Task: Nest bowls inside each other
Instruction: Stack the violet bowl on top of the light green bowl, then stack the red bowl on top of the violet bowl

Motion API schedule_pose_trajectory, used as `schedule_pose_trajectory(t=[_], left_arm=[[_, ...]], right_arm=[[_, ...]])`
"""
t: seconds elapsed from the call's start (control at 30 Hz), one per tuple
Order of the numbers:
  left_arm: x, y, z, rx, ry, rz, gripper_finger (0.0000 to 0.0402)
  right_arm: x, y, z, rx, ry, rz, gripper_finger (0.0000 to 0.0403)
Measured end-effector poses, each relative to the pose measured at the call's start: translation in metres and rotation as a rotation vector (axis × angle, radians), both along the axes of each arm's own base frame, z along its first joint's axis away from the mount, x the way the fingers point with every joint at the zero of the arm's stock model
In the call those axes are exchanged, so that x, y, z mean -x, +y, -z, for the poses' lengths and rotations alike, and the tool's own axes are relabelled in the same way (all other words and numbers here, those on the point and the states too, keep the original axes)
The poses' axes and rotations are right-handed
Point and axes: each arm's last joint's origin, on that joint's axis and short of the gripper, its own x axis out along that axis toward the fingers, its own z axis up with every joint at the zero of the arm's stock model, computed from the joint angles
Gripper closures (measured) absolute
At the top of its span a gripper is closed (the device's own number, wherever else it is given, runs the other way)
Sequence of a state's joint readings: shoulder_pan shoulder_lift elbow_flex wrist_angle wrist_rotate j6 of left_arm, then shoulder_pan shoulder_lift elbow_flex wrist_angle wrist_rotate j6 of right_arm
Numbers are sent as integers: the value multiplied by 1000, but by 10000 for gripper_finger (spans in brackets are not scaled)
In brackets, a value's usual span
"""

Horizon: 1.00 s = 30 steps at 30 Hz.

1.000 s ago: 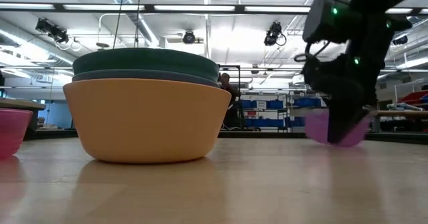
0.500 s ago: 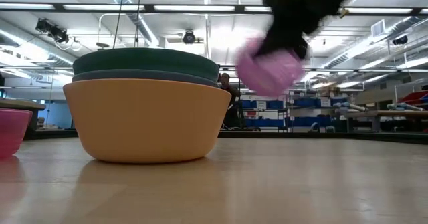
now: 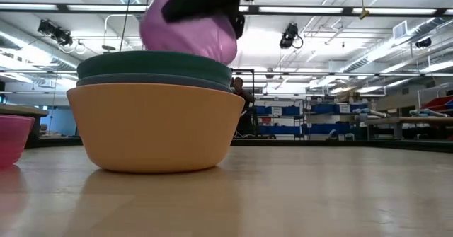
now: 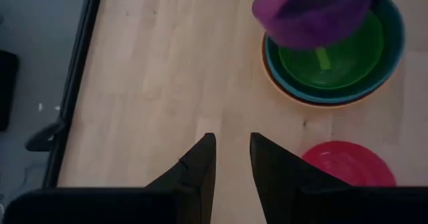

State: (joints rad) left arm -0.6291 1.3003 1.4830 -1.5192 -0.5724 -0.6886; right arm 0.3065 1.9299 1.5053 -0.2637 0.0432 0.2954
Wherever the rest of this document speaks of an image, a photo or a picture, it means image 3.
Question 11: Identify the medium blue plastic bowl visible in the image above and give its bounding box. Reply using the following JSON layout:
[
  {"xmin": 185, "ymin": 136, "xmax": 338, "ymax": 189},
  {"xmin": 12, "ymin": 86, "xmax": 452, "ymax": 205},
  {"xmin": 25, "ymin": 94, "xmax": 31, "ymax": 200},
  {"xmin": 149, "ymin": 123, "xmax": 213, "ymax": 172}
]
[{"xmin": 76, "ymin": 72, "xmax": 233, "ymax": 93}]

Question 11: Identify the shelf with blue bins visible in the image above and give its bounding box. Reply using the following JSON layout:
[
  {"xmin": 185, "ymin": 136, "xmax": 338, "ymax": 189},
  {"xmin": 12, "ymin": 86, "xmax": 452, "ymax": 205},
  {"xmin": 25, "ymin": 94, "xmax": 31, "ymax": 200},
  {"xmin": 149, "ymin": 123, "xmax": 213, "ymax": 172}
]
[{"xmin": 255, "ymin": 101, "xmax": 369, "ymax": 141}]

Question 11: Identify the small purple plastic bowl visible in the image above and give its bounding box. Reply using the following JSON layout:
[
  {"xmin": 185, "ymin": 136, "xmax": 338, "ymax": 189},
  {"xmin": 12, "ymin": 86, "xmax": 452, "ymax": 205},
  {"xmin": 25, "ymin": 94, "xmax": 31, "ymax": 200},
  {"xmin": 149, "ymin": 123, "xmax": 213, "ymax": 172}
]
[{"xmin": 139, "ymin": 0, "xmax": 239, "ymax": 66}]

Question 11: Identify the medium teal plastic bowl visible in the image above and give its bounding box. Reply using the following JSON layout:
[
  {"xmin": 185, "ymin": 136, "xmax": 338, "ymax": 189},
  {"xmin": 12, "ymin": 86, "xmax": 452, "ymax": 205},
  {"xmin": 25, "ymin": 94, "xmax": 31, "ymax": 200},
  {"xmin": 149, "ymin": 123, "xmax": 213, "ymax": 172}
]
[{"xmin": 76, "ymin": 50, "xmax": 234, "ymax": 88}]

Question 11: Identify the black aluminium table frame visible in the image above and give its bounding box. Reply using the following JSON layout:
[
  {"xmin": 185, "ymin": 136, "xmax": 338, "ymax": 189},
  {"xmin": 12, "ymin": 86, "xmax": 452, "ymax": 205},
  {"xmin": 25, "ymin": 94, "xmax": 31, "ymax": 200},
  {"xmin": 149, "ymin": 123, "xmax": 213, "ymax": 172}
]
[{"xmin": 35, "ymin": 137, "xmax": 453, "ymax": 154}]

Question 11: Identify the dark side table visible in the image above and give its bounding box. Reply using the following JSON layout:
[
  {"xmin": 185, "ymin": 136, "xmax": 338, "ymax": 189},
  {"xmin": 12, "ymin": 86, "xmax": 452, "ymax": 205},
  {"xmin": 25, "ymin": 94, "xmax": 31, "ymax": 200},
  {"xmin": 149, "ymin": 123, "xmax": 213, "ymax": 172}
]
[{"xmin": 0, "ymin": 103, "xmax": 50, "ymax": 149}]

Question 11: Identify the wooden workbench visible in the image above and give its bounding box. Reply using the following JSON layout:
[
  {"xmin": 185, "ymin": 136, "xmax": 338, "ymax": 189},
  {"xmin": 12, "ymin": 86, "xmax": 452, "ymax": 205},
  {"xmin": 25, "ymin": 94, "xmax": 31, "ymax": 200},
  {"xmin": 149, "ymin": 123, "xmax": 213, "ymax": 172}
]
[{"xmin": 363, "ymin": 115, "xmax": 453, "ymax": 141}]

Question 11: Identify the large orange plastic bowl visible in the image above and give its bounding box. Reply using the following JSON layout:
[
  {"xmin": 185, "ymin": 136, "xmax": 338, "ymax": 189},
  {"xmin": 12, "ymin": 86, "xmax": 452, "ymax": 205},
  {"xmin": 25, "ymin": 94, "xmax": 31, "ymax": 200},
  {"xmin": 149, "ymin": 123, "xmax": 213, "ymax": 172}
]
[{"xmin": 66, "ymin": 83, "xmax": 246, "ymax": 174}]

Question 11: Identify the yellow hanging cord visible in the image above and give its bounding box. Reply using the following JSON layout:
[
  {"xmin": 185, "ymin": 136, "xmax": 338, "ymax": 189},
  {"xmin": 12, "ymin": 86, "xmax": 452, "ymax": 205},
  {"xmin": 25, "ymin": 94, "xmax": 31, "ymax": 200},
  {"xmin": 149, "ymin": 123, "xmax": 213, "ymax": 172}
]
[{"xmin": 358, "ymin": 0, "xmax": 371, "ymax": 21}]

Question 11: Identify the small red plastic bowl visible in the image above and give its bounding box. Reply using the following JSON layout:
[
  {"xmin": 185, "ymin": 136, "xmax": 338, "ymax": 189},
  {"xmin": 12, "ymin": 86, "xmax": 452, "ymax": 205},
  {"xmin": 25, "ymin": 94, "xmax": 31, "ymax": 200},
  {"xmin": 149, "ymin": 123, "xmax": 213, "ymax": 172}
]
[{"xmin": 0, "ymin": 114, "xmax": 36, "ymax": 170}]

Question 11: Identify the thin black hanging cable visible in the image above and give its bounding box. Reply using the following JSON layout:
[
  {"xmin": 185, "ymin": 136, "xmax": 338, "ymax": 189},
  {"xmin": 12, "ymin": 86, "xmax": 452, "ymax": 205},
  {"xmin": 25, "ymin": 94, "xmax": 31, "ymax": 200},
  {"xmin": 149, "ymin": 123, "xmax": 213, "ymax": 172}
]
[{"xmin": 118, "ymin": 0, "xmax": 134, "ymax": 52}]

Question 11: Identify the person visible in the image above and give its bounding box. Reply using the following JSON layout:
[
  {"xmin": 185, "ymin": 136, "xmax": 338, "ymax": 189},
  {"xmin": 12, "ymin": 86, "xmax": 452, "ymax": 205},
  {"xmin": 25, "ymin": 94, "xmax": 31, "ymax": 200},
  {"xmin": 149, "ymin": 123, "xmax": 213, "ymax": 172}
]
[{"xmin": 231, "ymin": 76, "xmax": 260, "ymax": 137}]

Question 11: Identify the black metal stand frame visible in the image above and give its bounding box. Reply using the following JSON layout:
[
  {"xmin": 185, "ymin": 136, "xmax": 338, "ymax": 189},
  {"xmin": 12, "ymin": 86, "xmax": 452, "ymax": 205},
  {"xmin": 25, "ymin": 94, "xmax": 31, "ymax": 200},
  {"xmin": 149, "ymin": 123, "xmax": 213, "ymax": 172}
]
[{"xmin": 231, "ymin": 67, "xmax": 256, "ymax": 89}]

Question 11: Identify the black ceiling camera cluster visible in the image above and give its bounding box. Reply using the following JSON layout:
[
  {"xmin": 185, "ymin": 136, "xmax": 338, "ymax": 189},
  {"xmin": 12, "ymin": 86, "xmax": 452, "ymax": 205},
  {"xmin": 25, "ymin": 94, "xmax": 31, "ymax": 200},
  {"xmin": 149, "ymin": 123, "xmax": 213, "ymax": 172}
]
[{"xmin": 37, "ymin": 18, "xmax": 74, "ymax": 47}]

